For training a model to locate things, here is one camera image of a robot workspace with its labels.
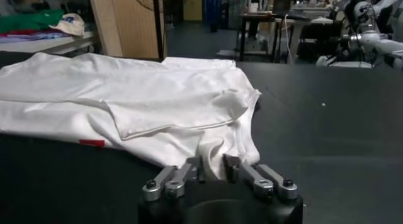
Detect green polo shirt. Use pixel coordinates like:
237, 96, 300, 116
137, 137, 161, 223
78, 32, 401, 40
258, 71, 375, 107
0, 9, 65, 34

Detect purple folded shirt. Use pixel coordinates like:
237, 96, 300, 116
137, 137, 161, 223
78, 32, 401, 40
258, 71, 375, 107
0, 31, 69, 44

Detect white-legged desk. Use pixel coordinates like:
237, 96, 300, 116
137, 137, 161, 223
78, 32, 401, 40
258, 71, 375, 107
273, 16, 335, 65

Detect white printed t-shirt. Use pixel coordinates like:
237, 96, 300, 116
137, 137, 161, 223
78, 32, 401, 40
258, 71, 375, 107
0, 52, 262, 179

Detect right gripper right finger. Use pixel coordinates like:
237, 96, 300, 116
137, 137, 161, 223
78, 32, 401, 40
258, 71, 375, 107
222, 154, 298, 201

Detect wooden partition panel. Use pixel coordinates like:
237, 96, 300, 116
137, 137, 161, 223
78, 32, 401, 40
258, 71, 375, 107
88, 0, 166, 60

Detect white hanging cable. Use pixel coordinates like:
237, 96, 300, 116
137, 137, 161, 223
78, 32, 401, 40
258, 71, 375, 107
282, 13, 294, 65

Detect white round-headed humanoid robot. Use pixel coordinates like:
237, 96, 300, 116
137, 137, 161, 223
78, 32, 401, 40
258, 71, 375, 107
344, 0, 403, 34

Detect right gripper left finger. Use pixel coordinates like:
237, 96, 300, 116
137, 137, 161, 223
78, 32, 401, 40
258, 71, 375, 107
141, 155, 205, 203

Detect white side table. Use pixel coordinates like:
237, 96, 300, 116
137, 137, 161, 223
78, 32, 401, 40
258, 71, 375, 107
0, 31, 98, 55

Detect black standing fan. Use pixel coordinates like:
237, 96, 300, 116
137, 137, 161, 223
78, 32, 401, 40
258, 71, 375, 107
130, 0, 166, 61

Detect black metal desk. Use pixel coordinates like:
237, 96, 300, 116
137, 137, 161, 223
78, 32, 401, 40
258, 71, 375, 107
238, 11, 281, 63

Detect black leather table cover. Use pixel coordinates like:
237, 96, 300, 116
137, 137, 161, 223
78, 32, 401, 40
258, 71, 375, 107
0, 50, 403, 224

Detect red folded garment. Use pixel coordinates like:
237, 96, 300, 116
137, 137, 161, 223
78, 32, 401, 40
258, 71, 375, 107
8, 29, 38, 36

